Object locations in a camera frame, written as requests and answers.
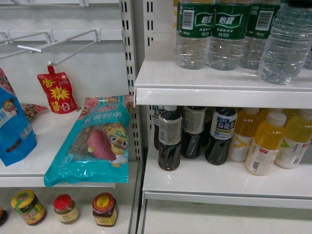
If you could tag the jar with red lid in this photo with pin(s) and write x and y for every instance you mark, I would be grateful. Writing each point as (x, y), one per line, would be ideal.
(66, 209)

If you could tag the white wire display hook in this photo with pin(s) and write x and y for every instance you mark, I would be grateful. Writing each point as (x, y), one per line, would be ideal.
(72, 42)

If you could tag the dark oolong tea bottle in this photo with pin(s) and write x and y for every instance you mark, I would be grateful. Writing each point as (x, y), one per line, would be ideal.
(221, 132)

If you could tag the water bottle athletes label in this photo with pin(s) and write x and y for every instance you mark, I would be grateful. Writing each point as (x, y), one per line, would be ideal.
(195, 22)

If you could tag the red sauce pouch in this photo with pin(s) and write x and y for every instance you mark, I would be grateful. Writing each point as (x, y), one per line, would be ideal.
(58, 90)

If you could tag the dark tea bottle front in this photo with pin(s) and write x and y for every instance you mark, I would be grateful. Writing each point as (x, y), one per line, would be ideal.
(170, 135)

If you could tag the teal noodle snack bag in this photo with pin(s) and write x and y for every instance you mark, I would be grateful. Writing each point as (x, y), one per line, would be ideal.
(97, 147)

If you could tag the water bottle barcode label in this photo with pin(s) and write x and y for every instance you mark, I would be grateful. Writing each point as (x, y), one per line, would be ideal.
(230, 22)

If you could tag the blue snack bag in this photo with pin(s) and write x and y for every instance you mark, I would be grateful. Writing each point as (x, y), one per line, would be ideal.
(17, 138)

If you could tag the jar with green yellow label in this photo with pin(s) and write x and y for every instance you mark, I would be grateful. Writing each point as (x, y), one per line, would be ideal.
(29, 207)

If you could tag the white shelf board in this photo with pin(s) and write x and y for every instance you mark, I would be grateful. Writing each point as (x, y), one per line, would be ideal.
(162, 82)

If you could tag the clear water bottle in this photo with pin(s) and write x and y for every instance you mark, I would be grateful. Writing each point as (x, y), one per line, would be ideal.
(288, 44)

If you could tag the yellow vitamin drink bottle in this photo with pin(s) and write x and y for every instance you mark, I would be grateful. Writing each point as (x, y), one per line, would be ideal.
(266, 144)

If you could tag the jar with red yellow label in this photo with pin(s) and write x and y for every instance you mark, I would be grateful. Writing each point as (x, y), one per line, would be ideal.
(105, 210)

